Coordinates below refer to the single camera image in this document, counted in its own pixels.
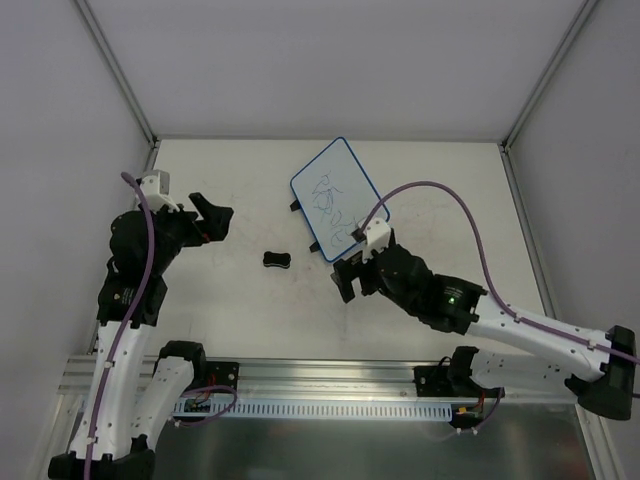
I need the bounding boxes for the black whiteboard eraser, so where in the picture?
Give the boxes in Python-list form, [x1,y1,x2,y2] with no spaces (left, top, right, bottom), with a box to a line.
[262,251,292,269]

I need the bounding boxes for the blue framed whiteboard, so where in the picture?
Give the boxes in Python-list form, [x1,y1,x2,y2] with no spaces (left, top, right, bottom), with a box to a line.
[289,137,381,263]

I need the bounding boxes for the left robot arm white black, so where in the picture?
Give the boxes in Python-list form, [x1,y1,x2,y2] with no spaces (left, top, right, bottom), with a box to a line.
[47,192,234,479]

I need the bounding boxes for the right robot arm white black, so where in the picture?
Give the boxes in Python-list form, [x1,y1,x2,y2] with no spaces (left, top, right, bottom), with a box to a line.
[331,245,638,421]

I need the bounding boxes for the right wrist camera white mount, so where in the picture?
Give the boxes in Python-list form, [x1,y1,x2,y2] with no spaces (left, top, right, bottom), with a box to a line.
[352,217,392,263]

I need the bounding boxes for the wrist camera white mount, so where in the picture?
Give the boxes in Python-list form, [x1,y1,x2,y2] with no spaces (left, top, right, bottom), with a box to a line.
[135,170,179,213]
[352,217,392,263]

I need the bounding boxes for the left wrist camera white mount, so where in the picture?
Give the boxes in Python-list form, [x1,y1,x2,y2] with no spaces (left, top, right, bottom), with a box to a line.
[135,170,179,213]

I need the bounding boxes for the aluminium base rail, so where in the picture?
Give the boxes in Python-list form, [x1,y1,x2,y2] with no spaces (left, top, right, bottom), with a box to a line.
[56,355,575,404]

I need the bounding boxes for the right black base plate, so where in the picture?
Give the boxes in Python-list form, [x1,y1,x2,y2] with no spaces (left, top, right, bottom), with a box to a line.
[413,365,452,398]

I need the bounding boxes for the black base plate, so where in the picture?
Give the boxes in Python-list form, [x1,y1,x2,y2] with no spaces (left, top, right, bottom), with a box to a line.
[413,365,452,398]
[205,360,240,390]

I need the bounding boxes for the white slotted cable duct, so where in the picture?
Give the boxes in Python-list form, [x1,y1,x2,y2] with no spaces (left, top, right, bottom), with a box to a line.
[172,397,454,421]

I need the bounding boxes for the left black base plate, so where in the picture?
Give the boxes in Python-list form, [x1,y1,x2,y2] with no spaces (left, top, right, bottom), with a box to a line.
[205,360,240,390]

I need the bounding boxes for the left aluminium frame post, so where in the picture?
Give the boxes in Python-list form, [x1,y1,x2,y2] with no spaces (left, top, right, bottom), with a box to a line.
[72,0,157,147]

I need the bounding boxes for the aluminium frame post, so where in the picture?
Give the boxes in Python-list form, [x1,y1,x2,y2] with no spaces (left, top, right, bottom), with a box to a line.
[72,0,157,147]
[500,0,601,149]

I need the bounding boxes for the right aluminium frame post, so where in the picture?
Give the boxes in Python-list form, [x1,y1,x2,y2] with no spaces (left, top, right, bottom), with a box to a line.
[500,0,601,149]

